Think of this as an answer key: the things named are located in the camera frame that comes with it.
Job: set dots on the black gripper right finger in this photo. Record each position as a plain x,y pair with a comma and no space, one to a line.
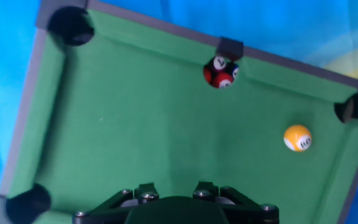
250,211

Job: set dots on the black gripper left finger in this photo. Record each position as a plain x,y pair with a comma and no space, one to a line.
104,211

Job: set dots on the yellow striped pool ball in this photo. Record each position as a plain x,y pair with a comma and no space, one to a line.
297,137

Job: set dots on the mini green pool table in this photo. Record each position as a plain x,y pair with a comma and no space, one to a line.
166,124

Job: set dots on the red pool ball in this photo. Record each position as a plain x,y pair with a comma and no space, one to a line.
222,80

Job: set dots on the navy striped pool ball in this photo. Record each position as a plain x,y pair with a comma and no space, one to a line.
233,70

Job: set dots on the blue mountain print cloth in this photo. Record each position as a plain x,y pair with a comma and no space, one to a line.
291,25

